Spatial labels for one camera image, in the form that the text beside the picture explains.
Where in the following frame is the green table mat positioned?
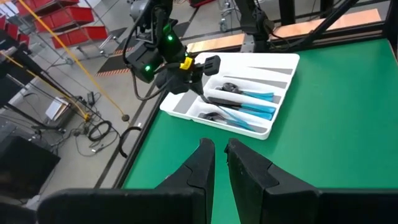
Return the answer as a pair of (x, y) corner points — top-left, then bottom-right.
(123, 37), (398, 224)

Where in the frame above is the chrome wire shelf rack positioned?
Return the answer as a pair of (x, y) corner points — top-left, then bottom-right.
(0, 0), (125, 60)

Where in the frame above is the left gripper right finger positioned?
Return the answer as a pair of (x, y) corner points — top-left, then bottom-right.
(224, 138), (398, 224)

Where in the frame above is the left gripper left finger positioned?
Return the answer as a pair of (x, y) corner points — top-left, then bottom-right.
(37, 138), (216, 224)

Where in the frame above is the yellow power cord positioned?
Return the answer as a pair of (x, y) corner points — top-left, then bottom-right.
(0, 51), (91, 122)
(17, 0), (130, 122)

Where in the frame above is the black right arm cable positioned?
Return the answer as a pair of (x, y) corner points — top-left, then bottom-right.
(129, 70), (165, 102)

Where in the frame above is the black cabinet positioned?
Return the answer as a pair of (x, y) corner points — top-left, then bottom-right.
(0, 124), (62, 200)

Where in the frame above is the blue-handled spoon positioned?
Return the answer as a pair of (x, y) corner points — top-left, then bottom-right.
(217, 82), (275, 99)
(222, 85), (275, 103)

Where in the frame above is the black caster wheel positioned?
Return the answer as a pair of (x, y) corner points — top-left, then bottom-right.
(217, 17), (229, 34)

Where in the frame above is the white cardboard box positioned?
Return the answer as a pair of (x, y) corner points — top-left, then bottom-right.
(45, 96), (74, 122)

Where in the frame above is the white cutlery tray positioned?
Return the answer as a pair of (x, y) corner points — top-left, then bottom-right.
(159, 52), (301, 141)

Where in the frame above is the black table frame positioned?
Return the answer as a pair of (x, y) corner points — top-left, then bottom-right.
(93, 18), (398, 189)

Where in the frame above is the black workstation frame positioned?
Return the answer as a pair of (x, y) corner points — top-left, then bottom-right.
(0, 43), (68, 131)

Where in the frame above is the silver arm base bracket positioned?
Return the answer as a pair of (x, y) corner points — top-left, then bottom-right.
(239, 33), (261, 54)

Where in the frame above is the yellow cable clip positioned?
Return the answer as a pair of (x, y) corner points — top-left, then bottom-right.
(179, 56), (194, 71)

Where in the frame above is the blue-handled fork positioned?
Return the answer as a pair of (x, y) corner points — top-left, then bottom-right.
(198, 111), (249, 129)
(198, 91), (256, 132)

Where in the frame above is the black rig frame strut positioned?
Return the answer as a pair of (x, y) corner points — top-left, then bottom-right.
(320, 0), (335, 15)
(278, 0), (296, 27)
(273, 0), (361, 52)
(384, 0), (398, 57)

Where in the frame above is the red storage bin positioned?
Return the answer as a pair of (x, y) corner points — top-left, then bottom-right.
(51, 25), (109, 50)
(49, 6), (96, 29)
(4, 22), (19, 40)
(15, 0), (80, 10)
(17, 32), (32, 47)

